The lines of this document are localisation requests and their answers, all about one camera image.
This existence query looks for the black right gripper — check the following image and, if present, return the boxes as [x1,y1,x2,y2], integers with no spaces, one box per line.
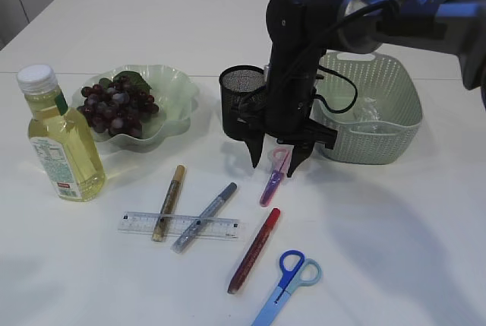
[238,52,337,178]

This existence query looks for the small pink purple scissors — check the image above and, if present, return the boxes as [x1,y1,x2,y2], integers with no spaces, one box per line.
[259,147,291,207]

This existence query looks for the clear plastic sheet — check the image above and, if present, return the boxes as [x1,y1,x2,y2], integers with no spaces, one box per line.
[353,97,380,134]

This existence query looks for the purple artificial grape bunch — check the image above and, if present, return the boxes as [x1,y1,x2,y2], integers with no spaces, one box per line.
[76,71,162,139]

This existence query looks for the yellow tea drink bottle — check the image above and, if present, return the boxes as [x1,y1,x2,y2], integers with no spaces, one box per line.
[17,65,106,202]

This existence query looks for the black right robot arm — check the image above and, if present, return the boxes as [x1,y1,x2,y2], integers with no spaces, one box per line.
[238,0,485,170]

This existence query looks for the black mesh pen holder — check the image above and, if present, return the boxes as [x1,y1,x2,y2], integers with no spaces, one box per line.
[219,65,266,141]

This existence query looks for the silver blue marker pen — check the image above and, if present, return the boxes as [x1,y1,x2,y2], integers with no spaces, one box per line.
[171,182,238,254]

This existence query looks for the red marker pen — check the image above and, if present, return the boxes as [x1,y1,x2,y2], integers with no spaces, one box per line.
[227,208,281,294]

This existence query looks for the green woven plastic basket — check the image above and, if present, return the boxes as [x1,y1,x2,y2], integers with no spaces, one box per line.
[312,52,422,165]

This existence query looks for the clear plastic ruler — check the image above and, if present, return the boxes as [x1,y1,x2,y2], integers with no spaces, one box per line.
[118,211,245,240]

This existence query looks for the gold marker pen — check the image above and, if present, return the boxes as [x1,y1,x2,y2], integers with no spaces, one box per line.
[151,165,185,242]

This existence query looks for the green wavy plastic plate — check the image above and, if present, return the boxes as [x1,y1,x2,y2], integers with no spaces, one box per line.
[86,65,199,151]

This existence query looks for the blue handled scissors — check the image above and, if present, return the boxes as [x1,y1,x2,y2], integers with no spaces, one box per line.
[252,249,323,325]

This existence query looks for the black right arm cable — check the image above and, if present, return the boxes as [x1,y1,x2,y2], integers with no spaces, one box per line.
[294,0,384,114]

